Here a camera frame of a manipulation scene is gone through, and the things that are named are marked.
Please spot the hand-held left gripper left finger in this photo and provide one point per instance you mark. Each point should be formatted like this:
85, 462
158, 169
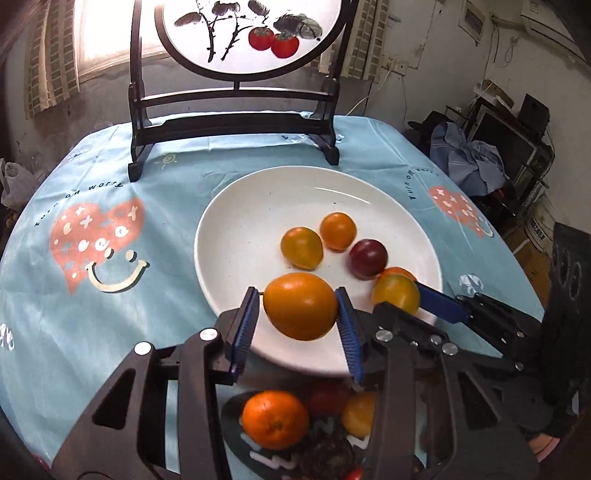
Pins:
242, 325

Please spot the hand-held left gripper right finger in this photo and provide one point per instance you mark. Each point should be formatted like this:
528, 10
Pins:
349, 334

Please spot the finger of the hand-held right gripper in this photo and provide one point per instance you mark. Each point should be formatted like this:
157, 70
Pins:
441, 302

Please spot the yellow cherry tomato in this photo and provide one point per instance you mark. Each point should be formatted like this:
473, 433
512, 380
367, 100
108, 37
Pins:
395, 293

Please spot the large orange tomato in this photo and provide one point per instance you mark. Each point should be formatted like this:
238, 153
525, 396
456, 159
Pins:
301, 305

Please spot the white round plate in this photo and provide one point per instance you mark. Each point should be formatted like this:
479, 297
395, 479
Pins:
258, 217

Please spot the black printed tray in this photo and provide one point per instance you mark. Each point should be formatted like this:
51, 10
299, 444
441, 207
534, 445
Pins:
233, 438

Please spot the small orange tomato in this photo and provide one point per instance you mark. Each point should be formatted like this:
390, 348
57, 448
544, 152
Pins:
400, 272
338, 230

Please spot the cardboard box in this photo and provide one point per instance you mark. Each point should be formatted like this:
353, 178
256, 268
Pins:
531, 249

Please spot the dark red tomato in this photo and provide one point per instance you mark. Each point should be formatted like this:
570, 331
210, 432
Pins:
368, 258

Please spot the yellow-orange tomato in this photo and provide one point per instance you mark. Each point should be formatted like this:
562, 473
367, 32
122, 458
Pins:
301, 248

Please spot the orange mandarin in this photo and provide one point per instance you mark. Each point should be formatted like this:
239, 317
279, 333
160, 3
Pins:
275, 420

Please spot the dark purple fruit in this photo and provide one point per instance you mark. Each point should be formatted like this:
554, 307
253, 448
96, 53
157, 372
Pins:
325, 457

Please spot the small red cherry tomato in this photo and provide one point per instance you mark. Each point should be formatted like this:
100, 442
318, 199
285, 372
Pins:
354, 474

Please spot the blue printed tablecloth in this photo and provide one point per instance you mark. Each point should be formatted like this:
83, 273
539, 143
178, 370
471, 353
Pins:
184, 194

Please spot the crumpled blue cloth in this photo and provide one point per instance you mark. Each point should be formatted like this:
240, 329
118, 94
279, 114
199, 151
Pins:
466, 157

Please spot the old monitor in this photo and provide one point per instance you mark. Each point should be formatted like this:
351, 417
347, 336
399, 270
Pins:
505, 136

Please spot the small black speaker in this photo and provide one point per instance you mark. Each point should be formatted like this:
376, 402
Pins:
535, 110

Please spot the round painted screen wooden stand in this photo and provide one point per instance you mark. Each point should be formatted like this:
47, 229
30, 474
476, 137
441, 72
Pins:
221, 124

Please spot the white plastic bag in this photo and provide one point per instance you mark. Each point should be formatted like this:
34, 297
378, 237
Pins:
13, 182

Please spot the white air conditioner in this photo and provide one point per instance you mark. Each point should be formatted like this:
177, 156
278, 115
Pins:
554, 25

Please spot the brick pattern curtain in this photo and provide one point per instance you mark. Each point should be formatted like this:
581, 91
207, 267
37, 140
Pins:
51, 60
364, 41

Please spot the bright window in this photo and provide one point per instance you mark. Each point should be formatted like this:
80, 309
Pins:
101, 32

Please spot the white wall socket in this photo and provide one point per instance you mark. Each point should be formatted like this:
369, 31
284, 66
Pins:
393, 64

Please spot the wall electrical box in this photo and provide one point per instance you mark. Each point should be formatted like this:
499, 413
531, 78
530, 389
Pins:
473, 21

